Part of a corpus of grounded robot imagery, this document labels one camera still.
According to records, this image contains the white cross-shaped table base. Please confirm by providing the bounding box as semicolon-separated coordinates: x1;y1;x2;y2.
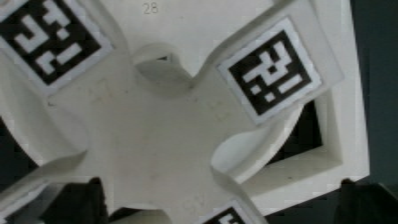
0;0;343;224

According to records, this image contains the white cylindrical table leg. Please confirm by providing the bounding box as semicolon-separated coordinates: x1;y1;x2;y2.
133;42;192;95

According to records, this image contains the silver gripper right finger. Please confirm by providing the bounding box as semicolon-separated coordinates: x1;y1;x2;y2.
336;179;398;224

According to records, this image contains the white round table top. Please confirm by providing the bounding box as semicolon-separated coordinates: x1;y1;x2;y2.
99;0;369;216

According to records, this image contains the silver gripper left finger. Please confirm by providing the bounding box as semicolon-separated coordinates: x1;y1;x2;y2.
23;178;108;224

